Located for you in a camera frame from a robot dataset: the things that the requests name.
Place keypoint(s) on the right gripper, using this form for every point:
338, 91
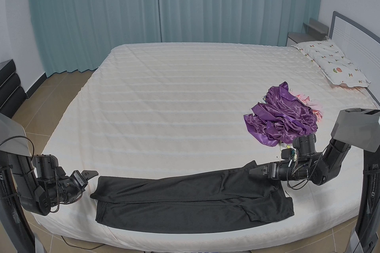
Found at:
277, 171

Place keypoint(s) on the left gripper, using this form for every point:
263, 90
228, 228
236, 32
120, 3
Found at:
75, 180

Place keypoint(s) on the black T-shirt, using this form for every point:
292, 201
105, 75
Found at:
184, 198

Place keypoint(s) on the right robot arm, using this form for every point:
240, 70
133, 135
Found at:
356, 130

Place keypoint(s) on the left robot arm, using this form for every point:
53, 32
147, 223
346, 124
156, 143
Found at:
26, 186

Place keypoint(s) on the bed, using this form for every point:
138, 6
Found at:
178, 97

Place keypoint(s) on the white printed garment green trim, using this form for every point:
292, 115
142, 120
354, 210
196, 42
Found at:
285, 146

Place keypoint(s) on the purple satin garment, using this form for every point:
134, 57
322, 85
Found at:
282, 118

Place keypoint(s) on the pink garment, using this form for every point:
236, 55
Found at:
316, 109

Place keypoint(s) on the black chest of drawers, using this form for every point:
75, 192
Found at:
10, 88

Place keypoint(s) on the white printed pillow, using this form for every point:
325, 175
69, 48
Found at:
332, 63

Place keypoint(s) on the grey bedside table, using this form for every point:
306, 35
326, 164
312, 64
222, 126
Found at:
299, 37

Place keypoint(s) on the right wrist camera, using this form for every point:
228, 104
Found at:
286, 154

